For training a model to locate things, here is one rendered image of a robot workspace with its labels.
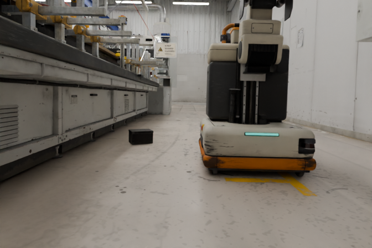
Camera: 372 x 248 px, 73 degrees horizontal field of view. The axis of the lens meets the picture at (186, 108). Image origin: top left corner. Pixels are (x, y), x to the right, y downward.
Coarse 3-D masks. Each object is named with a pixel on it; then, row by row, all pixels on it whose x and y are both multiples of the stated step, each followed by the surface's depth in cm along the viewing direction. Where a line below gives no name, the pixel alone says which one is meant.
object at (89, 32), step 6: (66, 30) 155; (72, 30) 155; (90, 30) 155; (96, 30) 155; (102, 30) 155; (108, 30) 155; (114, 30) 155; (120, 30) 155; (114, 36) 158; (120, 36) 158; (126, 36) 157
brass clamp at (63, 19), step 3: (51, 15) 123; (54, 15) 123; (57, 15) 123; (60, 15) 124; (63, 15) 127; (51, 18) 124; (54, 18) 124; (57, 18) 124; (60, 18) 124; (63, 18) 127; (66, 18) 130; (54, 21) 124; (57, 21) 124; (60, 21) 126; (63, 21) 127; (66, 21) 130; (66, 24) 130; (66, 27) 135; (69, 27) 135; (72, 27) 137
